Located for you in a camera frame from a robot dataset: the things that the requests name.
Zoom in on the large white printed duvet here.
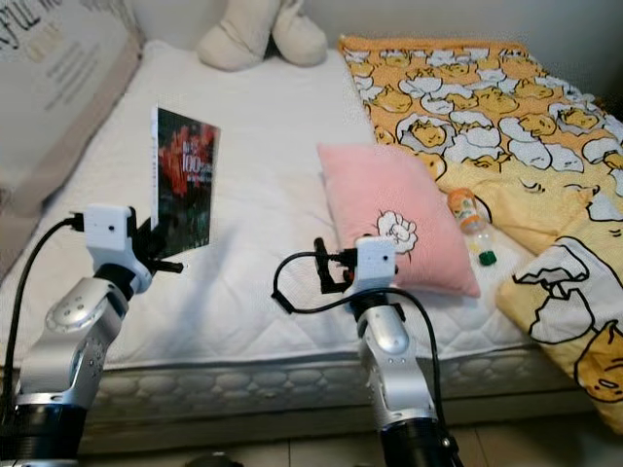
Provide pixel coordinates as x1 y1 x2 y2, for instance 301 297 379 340
0 0 144 278

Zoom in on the dark book with red cover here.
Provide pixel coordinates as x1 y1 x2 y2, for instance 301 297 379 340
151 107 221 260

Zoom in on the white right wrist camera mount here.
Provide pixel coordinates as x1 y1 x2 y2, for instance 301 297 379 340
353 236 398 296

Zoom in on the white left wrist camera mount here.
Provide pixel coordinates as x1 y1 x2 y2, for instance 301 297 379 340
84 203 155 295

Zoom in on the yellow cartoon print blanket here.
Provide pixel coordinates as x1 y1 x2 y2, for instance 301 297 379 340
339 36 623 434

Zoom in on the white quilted bed sheet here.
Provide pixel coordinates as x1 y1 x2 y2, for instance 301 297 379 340
10 39 546 371

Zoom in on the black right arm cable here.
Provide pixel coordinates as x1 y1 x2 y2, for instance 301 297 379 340
273 251 449 429

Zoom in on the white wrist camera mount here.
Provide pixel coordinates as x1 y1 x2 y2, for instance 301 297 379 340
353 236 398 296
84 203 155 295

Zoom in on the pink pillow with fist print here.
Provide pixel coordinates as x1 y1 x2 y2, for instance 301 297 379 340
316 143 481 299

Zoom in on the beige plush toy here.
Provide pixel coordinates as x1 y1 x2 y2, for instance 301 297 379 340
197 0 329 73

